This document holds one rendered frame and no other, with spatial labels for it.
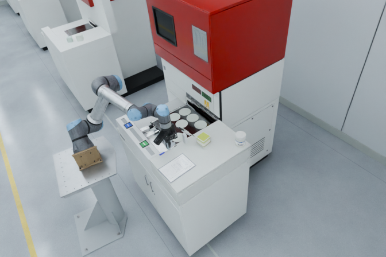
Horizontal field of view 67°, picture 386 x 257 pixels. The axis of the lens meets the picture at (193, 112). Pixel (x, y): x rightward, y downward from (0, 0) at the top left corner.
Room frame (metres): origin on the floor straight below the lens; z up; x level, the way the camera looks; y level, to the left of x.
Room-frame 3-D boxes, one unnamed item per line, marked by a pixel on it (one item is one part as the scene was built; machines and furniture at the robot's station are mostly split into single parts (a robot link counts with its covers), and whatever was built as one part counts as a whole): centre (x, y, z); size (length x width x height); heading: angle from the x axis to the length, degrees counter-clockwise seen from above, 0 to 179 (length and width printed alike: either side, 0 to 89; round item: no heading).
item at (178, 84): (2.00, 0.01, 1.02); 0.82 x 0.03 x 0.40; 32
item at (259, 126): (2.18, -0.28, 0.41); 0.82 x 0.71 x 0.82; 32
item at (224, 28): (2.17, -0.25, 1.52); 0.81 x 0.75 x 0.59; 32
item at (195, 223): (1.60, 0.15, 0.41); 0.97 x 0.64 x 0.82; 32
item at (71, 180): (1.49, 0.84, 0.75); 0.45 x 0.44 x 0.13; 113
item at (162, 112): (1.40, 0.19, 1.30); 0.09 x 0.08 x 0.11; 53
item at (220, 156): (1.34, -0.02, 0.89); 0.62 x 0.35 x 0.14; 122
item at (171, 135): (1.39, 0.18, 1.14); 0.09 x 0.08 x 0.12; 123
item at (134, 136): (1.58, 0.44, 0.89); 0.55 x 0.09 x 0.14; 32
